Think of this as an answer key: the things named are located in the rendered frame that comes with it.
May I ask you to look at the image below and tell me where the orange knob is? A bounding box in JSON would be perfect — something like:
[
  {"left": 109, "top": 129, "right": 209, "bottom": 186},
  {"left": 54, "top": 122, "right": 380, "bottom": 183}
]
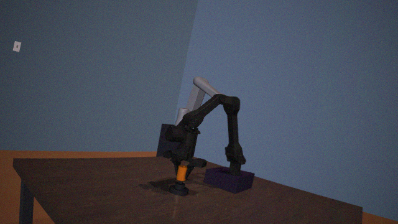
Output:
[{"left": 177, "top": 166, "right": 187, "bottom": 181}]

